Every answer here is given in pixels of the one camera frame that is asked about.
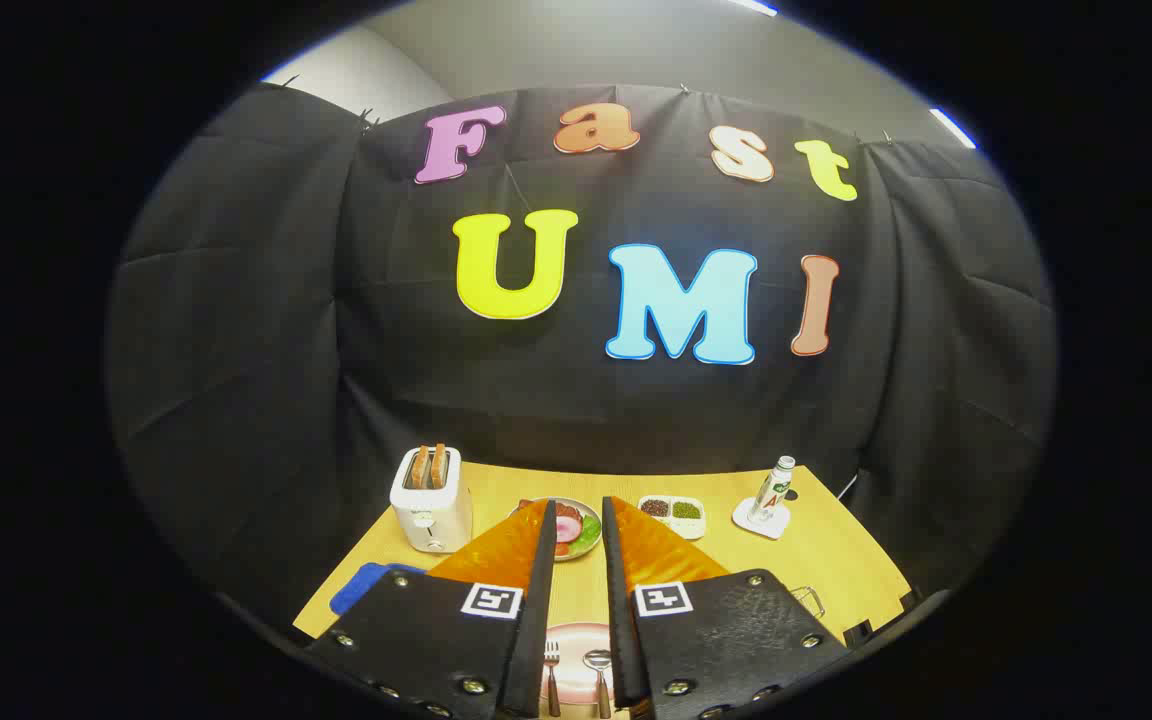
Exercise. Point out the blue towel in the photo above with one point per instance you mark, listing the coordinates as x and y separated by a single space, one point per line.
361 585

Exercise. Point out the grey oval food plate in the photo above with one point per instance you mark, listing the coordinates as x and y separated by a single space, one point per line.
593 552

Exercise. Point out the ceiling light strip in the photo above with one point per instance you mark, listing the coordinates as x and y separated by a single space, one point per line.
756 6
952 128

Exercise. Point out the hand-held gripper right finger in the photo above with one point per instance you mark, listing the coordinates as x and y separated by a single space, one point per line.
621 620

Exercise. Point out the pink ham slice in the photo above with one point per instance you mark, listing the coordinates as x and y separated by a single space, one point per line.
567 527

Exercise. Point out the white toaster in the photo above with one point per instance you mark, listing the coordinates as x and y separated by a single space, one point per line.
431 515

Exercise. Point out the pink round plate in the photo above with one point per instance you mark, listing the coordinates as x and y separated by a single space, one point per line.
576 638

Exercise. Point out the black table clamp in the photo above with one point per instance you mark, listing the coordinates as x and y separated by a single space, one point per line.
857 633
911 598

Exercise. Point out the white divided bean tray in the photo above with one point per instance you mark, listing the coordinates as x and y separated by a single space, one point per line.
681 527

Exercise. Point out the brown toast slice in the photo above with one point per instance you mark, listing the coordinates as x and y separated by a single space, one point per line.
438 466
420 468

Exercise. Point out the clear bottle green label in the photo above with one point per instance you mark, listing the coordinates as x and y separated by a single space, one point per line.
771 492

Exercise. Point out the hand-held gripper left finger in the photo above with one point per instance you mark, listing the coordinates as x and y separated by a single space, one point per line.
536 620

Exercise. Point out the green lettuce leaf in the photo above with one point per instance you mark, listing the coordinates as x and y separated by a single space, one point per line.
589 537

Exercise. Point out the white square coaster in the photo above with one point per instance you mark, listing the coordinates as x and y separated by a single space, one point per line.
776 529

